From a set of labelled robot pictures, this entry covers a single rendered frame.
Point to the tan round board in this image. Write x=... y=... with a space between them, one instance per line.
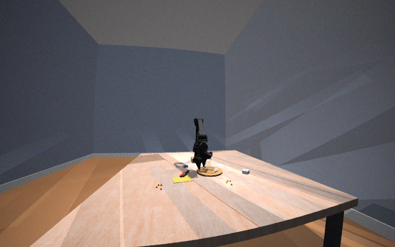
x=209 y=173

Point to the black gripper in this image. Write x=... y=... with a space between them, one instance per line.
x=199 y=159

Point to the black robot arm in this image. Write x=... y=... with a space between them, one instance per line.
x=201 y=139

